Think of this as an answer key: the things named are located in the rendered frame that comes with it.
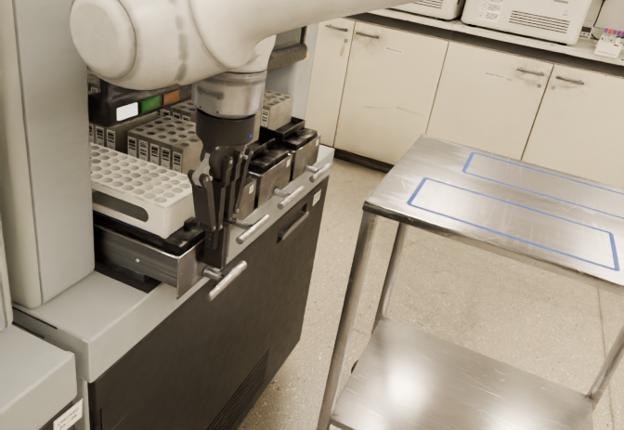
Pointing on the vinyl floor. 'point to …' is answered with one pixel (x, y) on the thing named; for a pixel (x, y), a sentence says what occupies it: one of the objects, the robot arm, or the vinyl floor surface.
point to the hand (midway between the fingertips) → (215, 243)
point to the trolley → (542, 190)
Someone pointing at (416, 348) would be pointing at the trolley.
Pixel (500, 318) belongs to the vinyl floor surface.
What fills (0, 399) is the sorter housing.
